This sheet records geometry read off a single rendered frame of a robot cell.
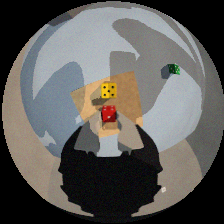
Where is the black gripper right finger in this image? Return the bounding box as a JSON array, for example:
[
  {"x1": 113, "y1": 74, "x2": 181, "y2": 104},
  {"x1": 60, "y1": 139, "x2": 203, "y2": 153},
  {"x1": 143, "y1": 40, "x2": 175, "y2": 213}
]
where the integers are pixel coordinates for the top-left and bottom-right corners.
[{"x1": 116, "y1": 111, "x2": 163, "y2": 173}]

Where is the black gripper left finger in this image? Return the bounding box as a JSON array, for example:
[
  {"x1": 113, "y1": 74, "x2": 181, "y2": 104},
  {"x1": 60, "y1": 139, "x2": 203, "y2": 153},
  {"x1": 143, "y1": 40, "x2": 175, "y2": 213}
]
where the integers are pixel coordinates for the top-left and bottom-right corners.
[{"x1": 58, "y1": 111, "x2": 102, "y2": 173}]

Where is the red die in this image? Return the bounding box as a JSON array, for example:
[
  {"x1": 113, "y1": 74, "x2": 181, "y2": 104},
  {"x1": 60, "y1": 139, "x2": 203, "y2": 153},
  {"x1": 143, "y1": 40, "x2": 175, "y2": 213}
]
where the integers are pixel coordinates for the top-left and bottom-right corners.
[{"x1": 102, "y1": 106, "x2": 116, "y2": 123}]

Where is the green die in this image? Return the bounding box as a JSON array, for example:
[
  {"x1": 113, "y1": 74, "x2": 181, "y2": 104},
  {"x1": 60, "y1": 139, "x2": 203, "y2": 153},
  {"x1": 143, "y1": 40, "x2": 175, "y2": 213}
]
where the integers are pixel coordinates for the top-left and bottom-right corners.
[{"x1": 168, "y1": 64, "x2": 180, "y2": 75}]

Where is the yellow die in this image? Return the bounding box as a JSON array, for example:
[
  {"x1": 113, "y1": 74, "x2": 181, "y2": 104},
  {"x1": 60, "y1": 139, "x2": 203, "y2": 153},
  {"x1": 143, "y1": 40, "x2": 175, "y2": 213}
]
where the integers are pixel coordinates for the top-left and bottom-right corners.
[{"x1": 101, "y1": 83, "x2": 116, "y2": 98}]

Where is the tan mat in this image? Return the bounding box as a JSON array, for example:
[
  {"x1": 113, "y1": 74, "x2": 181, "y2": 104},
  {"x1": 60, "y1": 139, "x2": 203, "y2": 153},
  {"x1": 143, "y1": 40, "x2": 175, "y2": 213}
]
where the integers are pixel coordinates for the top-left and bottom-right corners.
[{"x1": 70, "y1": 71, "x2": 143, "y2": 138}]

